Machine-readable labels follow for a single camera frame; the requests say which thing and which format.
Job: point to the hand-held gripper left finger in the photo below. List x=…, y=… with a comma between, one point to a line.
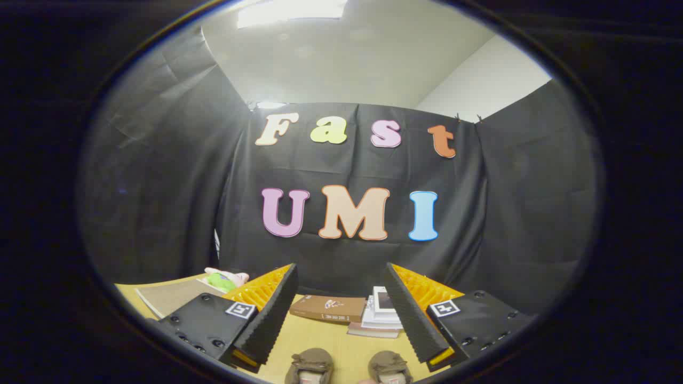
x=275, y=314

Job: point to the black backdrop cloth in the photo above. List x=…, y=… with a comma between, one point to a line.
x=160, y=186

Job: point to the brown fuzzy shoe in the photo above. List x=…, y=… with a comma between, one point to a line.
x=312, y=362
x=388, y=364

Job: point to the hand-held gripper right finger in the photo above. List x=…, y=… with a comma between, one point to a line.
x=411, y=314

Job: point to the white book with dark photo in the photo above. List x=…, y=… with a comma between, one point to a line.
x=383, y=301

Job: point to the brown book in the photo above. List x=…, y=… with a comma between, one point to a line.
x=325, y=309

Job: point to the thick white book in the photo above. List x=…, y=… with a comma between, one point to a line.
x=379, y=320

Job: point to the pale pink book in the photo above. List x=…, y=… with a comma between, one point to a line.
x=371, y=333

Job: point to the pink and green plush toy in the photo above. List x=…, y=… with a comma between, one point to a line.
x=224, y=280

